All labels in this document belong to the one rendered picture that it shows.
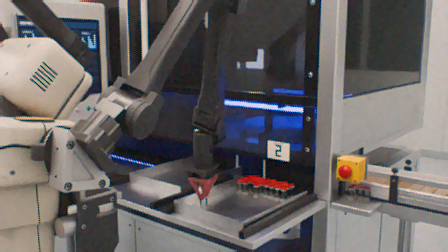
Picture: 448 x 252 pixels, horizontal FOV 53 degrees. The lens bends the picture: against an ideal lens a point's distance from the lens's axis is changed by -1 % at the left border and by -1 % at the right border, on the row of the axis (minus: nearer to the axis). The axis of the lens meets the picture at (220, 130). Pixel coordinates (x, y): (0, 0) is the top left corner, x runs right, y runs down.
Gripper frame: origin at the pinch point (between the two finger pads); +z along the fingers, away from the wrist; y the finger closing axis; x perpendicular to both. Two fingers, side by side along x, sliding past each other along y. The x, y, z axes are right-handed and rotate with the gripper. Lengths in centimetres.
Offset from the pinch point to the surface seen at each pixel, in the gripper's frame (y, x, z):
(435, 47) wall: 491, -66, -19
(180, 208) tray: -5.7, 4.8, 2.9
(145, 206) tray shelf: -4.9, 17.7, 4.9
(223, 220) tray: -10.0, -11.1, 1.8
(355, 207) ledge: 21.0, -41.8, 4.9
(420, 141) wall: 487, -61, 98
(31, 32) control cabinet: 10, 74, -47
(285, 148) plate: 27.3, -17.0, -9.5
